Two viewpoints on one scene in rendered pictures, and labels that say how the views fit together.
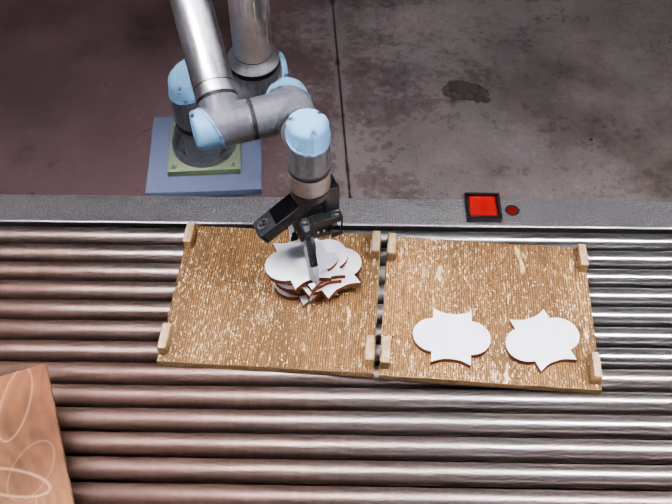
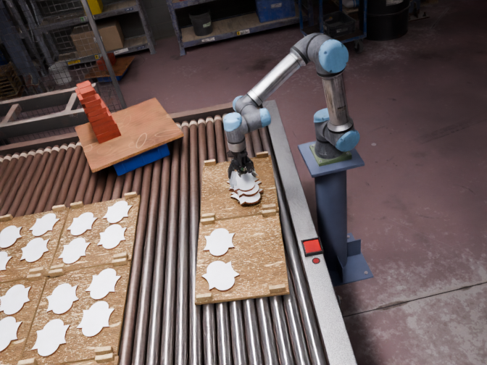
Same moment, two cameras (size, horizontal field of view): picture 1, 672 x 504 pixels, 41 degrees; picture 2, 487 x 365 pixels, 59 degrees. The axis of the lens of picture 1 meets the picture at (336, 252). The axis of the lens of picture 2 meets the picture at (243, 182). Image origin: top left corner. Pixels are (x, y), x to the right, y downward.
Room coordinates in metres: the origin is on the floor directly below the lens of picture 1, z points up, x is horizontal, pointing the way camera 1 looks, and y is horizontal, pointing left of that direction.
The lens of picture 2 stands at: (1.18, -1.45, 2.25)
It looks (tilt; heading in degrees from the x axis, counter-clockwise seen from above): 40 degrees down; 91
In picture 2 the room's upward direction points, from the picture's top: 12 degrees counter-clockwise
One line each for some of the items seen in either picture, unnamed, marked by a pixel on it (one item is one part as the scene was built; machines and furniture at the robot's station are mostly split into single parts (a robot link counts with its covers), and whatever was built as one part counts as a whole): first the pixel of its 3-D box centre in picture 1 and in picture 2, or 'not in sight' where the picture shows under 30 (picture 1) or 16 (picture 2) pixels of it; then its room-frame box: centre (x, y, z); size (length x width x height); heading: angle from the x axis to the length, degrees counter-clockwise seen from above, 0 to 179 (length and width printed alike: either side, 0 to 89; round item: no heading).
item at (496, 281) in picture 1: (486, 310); (240, 255); (1.10, -0.30, 0.93); 0.41 x 0.35 x 0.02; 85
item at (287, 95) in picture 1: (283, 111); (254, 118); (1.26, 0.09, 1.30); 0.11 x 0.11 x 0.08; 17
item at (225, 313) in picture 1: (275, 296); (238, 187); (1.13, 0.12, 0.93); 0.41 x 0.35 x 0.02; 86
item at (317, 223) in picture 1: (314, 208); (240, 159); (1.17, 0.04, 1.14); 0.09 x 0.08 x 0.12; 112
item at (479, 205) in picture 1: (482, 207); (311, 247); (1.38, -0.32, 0.92); 0.06 x 0.06 x 0.01; 89
